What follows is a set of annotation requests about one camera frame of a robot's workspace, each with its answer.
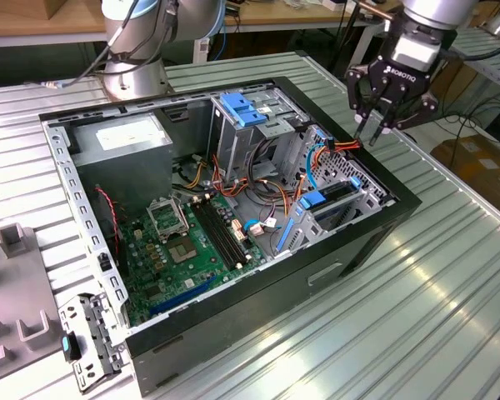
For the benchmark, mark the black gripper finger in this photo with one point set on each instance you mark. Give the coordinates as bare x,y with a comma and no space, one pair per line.
427,107
356,75

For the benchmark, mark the hard disk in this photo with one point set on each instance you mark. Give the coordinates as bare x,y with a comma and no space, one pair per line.
310,201

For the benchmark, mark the perforated metal disk bay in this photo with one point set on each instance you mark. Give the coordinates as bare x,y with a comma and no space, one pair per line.
371,200

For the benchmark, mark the black tripod stand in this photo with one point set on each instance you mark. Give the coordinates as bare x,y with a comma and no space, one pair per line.
345,41

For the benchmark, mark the large cardboard box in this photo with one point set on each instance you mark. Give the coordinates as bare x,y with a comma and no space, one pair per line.
479,166

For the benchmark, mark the long wooden desk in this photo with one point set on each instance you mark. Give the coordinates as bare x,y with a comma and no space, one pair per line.
275,18

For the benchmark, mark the blue plastic cage latch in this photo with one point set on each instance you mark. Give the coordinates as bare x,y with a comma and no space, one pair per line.
243,112

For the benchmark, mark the grey metal drive cage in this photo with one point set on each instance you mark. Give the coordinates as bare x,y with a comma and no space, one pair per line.
233,141

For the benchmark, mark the black RAM slot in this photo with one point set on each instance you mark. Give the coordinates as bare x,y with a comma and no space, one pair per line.
224,230
220,231
215,233
229,228

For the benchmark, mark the CPU socket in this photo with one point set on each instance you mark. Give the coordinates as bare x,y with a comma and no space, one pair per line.
182,251

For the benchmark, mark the grey power supply unit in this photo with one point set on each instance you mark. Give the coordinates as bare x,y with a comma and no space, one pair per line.
125,175

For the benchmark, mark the black PC case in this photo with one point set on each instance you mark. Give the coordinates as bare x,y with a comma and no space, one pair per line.
241,316

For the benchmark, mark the green motherboard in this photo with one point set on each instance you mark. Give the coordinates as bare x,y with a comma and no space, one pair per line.
179,279

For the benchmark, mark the blue expansion slot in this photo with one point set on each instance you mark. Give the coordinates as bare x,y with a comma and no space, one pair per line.
179,298

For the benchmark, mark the black case fan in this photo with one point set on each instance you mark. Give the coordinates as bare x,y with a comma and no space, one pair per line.
108,225

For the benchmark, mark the small cardboard box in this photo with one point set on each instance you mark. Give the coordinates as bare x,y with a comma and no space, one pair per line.
56,8

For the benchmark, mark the black latch with blue tab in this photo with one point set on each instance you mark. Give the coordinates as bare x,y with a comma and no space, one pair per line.
68,348

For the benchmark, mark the grey parts rack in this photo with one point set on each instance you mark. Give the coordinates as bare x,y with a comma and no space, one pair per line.
16,291

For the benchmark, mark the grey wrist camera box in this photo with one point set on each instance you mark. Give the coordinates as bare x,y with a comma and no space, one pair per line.
414,52

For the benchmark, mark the metal card retention bracket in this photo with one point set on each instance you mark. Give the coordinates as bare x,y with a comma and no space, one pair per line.
96,333

